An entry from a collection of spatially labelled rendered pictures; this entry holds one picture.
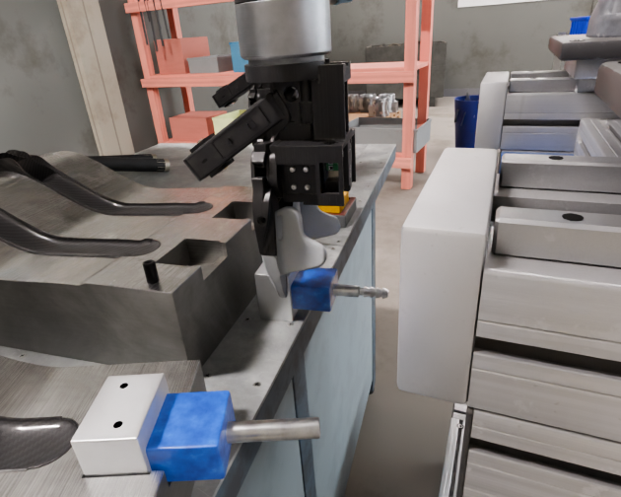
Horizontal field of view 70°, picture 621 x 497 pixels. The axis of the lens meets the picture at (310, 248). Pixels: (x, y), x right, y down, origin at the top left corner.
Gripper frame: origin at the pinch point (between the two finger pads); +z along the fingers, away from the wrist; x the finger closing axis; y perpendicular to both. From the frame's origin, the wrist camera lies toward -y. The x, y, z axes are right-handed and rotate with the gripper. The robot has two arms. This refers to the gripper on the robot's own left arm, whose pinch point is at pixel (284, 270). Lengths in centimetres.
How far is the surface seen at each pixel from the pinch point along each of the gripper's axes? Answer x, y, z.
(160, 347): -12.1, -7.7, 1.5
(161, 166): 49, -44, 3
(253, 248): 2.9, -4.4, -1.0
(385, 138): 284, -15, 49
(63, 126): 244, -251, 29
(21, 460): -25.1, -8.7, -0.3
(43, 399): -21.1, -10.6, -0.9
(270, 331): -4.5, -0.5, 4.6
